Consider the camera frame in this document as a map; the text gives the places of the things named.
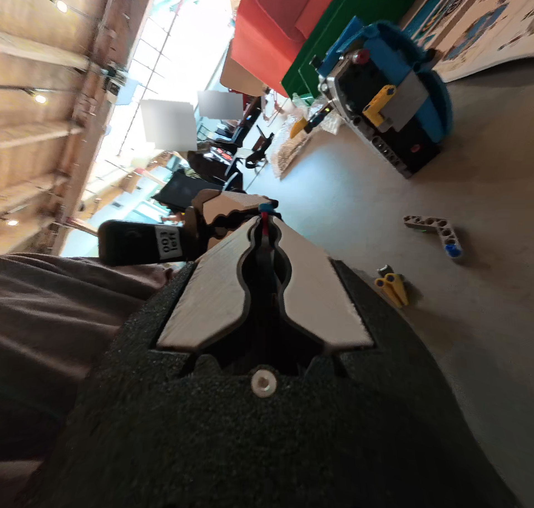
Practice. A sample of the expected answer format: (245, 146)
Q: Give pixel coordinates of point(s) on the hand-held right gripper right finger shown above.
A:
(325, 303)

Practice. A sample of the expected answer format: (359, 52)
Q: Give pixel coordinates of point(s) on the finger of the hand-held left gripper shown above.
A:
(221, 237)
(237, 201)

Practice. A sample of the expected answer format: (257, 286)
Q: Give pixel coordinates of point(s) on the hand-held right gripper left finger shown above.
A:
(204, 299)

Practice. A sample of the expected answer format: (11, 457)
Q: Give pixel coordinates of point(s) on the red pin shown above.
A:
(265, 224)

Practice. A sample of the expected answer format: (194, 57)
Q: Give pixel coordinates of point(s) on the yellow claw brick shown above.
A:
(388, 293)
(399, 287)

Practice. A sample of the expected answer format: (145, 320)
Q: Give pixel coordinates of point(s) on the grey blue brick robot model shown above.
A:
(396, 111)

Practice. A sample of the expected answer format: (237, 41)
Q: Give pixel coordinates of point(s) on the black office chair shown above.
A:
(183, 189)

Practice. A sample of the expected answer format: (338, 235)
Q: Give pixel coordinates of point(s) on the bubble wrap bag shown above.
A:
(292, 149)
(336, 120)

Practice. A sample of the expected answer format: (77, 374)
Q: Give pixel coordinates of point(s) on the person's brown clothing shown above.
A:
(62, 328)

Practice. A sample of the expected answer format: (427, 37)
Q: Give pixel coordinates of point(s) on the metal laptop stand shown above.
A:
(237, 74)

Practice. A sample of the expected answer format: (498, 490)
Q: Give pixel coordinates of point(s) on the grey angled beam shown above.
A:
(438, 232)

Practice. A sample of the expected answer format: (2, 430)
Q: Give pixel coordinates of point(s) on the green plastic bin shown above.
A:
(321, 57)

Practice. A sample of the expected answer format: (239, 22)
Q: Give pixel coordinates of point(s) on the orange storage box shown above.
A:
(267, 36)

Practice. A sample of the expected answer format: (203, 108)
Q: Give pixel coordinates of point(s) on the sticker sheet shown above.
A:
(434, 11)

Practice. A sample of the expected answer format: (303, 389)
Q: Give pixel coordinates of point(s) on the white instruction sheet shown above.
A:
(492, 28)

